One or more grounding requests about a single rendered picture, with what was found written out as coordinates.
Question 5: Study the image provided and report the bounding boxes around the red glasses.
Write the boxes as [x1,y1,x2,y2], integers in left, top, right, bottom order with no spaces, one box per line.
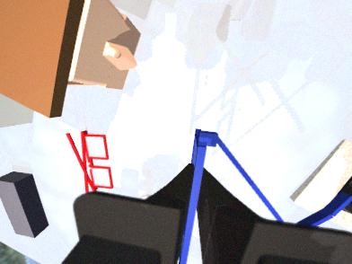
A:
[66,130,114,192]

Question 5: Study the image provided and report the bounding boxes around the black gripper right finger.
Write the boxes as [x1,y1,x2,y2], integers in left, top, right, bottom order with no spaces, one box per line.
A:
[197,167,352,264]

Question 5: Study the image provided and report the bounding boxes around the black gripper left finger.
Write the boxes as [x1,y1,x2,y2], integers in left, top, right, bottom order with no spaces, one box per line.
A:
[73,163,195,264]

